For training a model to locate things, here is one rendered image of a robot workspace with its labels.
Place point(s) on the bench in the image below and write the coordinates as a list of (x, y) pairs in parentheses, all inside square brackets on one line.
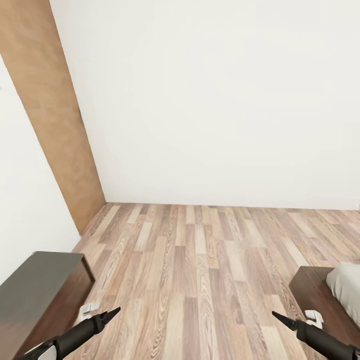
[(41, 300)]

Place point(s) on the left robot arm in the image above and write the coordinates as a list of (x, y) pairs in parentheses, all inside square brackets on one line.
[(60, 346)]

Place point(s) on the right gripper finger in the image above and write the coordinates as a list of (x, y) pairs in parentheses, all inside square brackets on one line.
[(290, 323)]

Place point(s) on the sliding door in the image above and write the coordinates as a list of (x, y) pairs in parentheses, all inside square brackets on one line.
[(33, 54)]

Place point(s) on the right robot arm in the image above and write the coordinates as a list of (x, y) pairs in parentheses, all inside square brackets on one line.
[(312, 334)]

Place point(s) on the bed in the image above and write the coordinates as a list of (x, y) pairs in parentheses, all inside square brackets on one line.
[(334, 292)]

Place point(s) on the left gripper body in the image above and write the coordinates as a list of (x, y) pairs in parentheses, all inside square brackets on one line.
[(86, 329)]

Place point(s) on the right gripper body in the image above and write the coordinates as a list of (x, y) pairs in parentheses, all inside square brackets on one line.
[(316, 338)]

